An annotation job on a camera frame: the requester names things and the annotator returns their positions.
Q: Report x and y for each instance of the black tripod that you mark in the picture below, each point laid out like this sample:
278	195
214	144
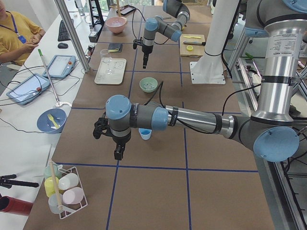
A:
8	181

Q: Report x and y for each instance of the light blue cup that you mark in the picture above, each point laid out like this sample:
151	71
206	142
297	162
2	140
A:
145	133

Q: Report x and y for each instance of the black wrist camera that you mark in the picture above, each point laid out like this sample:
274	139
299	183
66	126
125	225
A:
101	127

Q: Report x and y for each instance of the cream bear tray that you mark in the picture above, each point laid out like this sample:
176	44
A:
117	65

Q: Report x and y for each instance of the black keyboard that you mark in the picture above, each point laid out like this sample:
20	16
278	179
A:
63	34

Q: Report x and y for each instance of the pink bowl with ice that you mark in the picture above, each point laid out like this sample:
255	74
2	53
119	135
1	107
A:
116	24

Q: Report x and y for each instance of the long grabber stick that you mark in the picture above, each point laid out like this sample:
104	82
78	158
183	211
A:
59	103

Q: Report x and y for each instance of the person in yellow shirt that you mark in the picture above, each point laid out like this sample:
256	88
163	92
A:
19	36

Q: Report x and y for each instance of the red cylinder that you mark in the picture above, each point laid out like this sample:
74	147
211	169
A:
15	206

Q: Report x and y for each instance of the wooden cutting board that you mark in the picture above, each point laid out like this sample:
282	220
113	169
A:
192	45

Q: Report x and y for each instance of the white cup rack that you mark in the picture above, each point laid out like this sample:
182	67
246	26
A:
64	190

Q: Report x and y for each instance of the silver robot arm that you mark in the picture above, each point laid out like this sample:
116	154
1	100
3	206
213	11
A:
176	9
167	80

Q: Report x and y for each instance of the ice cubes in green bowl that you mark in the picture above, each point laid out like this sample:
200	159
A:
149	86

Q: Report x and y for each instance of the blue bowl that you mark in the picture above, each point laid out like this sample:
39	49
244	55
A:
46	126

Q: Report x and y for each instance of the yellow plastic knife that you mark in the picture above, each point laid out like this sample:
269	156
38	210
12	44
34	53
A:
194	37

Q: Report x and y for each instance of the grey folded cloth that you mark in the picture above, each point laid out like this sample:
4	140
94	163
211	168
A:
115	47

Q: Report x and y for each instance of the mint green bowl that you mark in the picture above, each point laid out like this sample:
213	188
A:
146	80

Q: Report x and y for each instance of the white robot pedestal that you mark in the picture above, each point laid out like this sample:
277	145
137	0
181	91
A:
209	68

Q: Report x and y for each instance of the yellow plastic fork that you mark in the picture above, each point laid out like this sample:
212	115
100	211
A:
51	118

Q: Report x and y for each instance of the black computer mouse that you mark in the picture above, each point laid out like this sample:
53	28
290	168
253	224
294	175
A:
62	45

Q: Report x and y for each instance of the lemon half slice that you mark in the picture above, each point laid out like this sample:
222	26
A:
189	48

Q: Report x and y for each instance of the aluminium frame post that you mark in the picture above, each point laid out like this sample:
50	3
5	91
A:
62	8

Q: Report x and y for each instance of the far teach pendant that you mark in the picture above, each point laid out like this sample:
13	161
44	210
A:
61	66

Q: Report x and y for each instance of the clear glass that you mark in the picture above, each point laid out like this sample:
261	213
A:
106	58

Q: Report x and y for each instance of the teach pendant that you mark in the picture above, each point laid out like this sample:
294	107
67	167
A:
29	89
61	66

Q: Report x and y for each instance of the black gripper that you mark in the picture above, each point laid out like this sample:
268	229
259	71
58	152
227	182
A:
120	140
146	49

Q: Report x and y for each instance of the near teach pendant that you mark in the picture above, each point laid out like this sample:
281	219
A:
29	89

